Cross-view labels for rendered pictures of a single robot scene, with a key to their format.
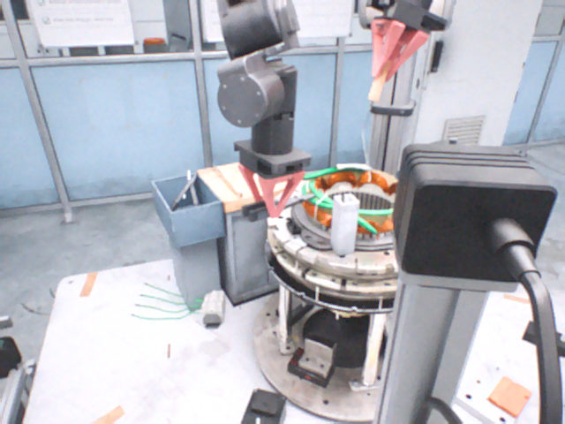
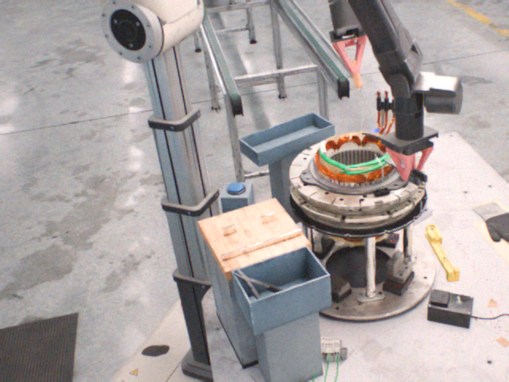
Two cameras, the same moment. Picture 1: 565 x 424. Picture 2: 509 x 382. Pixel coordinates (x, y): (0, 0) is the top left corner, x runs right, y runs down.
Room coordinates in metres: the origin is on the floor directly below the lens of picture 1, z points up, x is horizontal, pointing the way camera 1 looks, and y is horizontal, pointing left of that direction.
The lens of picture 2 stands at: (0.62, 1.16, 1.87)
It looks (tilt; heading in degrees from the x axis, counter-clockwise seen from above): 33 degrees down; 278
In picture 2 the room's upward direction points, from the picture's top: 6 degrees counter-clockwise
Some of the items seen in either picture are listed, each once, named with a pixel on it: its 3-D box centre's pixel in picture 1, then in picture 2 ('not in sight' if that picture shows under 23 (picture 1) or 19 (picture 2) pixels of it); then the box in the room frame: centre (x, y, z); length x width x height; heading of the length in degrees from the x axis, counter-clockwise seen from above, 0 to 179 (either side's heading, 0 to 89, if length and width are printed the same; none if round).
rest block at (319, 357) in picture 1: (317, 354); (399, 267); (0.53, -0.07, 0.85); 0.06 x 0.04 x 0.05; 61
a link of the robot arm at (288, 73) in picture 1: (272, 88); (411, 97); (0.52, 0.01, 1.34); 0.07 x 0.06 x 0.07; 159
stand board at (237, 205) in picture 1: (250, 181); (253, 236); (0.85, 0.07, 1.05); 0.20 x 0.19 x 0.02; 118
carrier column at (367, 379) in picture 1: (372, 343); (408, 225); (0.50, -0.16, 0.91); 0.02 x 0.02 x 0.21
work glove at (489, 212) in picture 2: not in sight; (508, 225); (0.22, -0.31, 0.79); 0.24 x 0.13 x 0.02; 107
